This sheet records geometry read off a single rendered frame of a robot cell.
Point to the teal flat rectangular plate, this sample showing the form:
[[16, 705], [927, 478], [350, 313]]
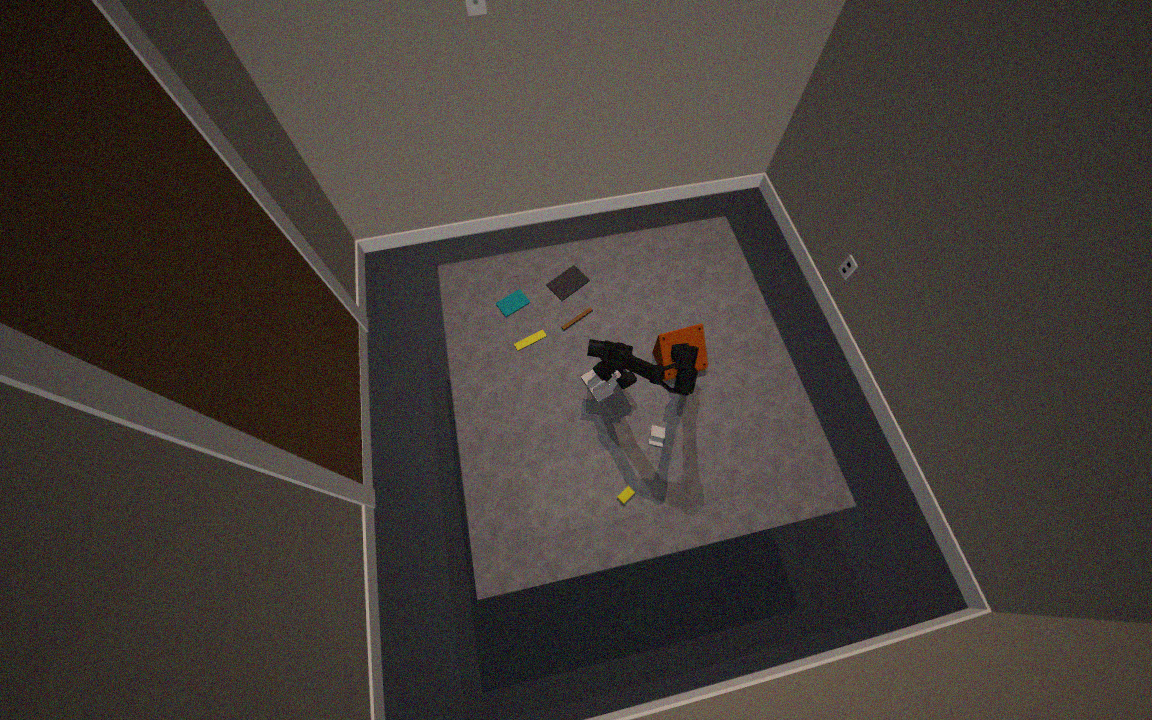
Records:
[[512, 302]]

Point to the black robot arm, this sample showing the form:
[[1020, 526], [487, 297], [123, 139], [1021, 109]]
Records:
[[619, 356]]

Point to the yellow flat bar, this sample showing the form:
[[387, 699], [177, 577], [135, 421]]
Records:
[[530, 340]]

